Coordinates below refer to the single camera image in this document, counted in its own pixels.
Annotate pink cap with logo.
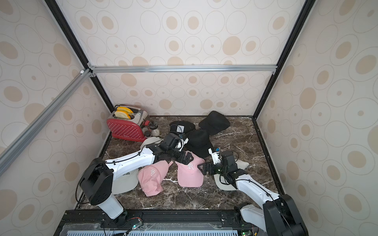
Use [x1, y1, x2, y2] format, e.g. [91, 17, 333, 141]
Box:
[176, 151, 205, 187]

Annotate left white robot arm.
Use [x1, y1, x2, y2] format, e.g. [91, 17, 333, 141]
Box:
[78, 133, 194, 221]

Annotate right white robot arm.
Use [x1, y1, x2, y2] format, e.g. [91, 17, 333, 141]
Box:
[198, 148, 309, 236]

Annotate beige Colorado cap right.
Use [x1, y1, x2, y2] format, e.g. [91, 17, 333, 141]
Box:
[214, 160, 249, 191]

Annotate beige colorado cap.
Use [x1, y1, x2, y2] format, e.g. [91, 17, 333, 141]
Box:
[214, 160, 249, 191]
[112, 169, 139, 195]

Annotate black cap middle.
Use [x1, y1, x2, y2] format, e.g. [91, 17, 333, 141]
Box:
[185, 129, 213, 159]

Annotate black cap white patch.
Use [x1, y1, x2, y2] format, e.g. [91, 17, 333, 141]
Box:
[169, 121, 196, 135]

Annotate spice jar black lid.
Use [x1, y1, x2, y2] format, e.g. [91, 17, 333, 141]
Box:
[144, 130, 152, 138]

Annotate black cap rear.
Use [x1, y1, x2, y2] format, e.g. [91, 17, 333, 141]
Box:
[198, 111, 230, 136]

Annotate red polka dot toaster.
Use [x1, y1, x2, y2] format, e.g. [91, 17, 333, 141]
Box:
[106, 104, 150, 142]

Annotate beige Colorado cap left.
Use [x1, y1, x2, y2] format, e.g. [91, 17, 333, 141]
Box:
[112, 169, 139, 195]

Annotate yellow toast slices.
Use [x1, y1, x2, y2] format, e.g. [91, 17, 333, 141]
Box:
[114, 106, 134, 120]

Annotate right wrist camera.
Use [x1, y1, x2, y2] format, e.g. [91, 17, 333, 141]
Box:
[208, 148, 221, 165]

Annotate horizontal aluminium frame bar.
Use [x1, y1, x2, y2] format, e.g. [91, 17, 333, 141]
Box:
[90, 65, 277, 73]

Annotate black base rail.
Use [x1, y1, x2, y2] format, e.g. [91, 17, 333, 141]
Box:
[54, 209, 265, 236]

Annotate left aluminium frame bar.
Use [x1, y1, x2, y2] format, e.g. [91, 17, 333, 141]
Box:
[1, 69, 91, 174]

